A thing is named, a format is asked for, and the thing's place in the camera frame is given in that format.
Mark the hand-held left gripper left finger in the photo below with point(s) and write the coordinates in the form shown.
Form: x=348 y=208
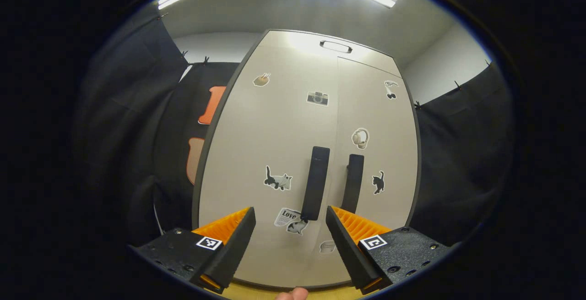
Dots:
x=233 y=254

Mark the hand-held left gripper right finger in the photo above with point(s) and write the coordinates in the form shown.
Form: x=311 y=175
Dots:
x=348 y=254

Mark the white cabinet door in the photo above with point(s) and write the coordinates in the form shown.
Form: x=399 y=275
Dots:
x=274 y=130
x=389 y=144

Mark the black backdrop cloth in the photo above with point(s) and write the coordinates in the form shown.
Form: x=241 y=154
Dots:
x=123 y=130
x=462 y=153

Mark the white cabinet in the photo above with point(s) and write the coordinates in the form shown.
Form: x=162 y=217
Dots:
x=297 y=38

